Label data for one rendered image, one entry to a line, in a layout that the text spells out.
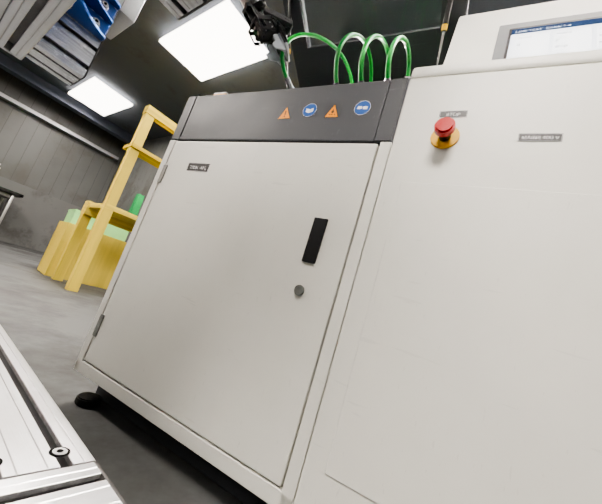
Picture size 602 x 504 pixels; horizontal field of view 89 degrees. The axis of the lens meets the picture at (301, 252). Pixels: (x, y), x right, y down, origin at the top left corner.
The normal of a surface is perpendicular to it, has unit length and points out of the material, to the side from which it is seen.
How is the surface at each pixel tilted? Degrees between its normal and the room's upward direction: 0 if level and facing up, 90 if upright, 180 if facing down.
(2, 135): 90
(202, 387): 90
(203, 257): 90
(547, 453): 90
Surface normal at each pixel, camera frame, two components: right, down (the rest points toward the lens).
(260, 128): -0.41, -0.30
